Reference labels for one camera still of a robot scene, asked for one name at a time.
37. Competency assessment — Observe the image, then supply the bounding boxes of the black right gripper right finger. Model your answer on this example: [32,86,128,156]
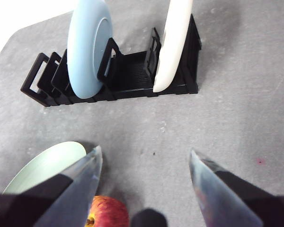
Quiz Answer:
[189,148,284,227]

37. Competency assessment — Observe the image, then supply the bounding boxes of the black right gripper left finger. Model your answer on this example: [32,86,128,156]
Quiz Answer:
[0,145,103,227]

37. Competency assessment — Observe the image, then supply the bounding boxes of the green plate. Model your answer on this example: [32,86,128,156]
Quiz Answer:
[2,141,88,194]

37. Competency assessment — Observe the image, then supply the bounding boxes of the red apple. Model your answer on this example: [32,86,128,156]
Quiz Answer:
[85,195,130,227]

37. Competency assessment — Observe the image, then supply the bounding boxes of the blue plate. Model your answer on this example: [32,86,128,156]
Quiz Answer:
[67,0,114,99]

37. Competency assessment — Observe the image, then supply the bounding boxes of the black plate rack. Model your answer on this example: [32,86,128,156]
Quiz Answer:
[20,13,202,107]

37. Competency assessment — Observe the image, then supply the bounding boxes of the beige plate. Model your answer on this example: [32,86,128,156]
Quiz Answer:
[152,0,194,93]

